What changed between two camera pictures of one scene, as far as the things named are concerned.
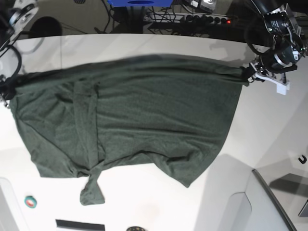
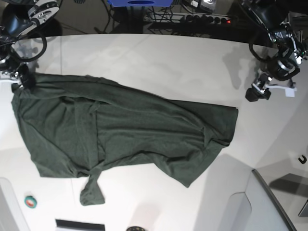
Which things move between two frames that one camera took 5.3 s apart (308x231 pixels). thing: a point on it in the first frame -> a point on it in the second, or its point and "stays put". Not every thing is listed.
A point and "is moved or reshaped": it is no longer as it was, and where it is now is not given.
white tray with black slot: x=72 y=224 stays put
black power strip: x=186 y=18 stays put
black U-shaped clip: x=304 y=160 stays put
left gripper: x=7 y=88 -> x=27 y=78
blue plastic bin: x=141 y=3 stays put
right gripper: x=262 y=69 -> x=261 y=84
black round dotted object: x=135 y=228 stays put
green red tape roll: x=30 y=201 stays put
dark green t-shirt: x=76 y=113 is moved or reshaped
